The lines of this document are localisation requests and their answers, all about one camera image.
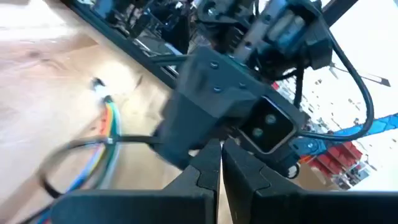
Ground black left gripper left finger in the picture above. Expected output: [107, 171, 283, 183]
[51, 139, 222, 224]

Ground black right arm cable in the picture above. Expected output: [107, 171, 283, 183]
[292, 27, 374, 141]

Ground red black tool case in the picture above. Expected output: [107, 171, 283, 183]
[300, 141, 364, 190]

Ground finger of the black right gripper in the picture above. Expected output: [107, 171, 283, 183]
[152, 46, 265, 169]

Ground black zip tie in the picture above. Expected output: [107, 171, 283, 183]
[39, 134, 162, 200]

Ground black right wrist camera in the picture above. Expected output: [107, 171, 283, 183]
[238, 95, 301, 180]

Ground green wire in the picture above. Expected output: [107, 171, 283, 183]
[108, 101, 123, 187]

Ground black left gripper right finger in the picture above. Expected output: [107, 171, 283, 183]
[223, 138, 398, 224]

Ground yellow wire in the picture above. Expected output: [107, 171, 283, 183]
[105, 102, 114, 138]

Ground red wire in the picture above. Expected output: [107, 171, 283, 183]
[99, 104, 110, 138]

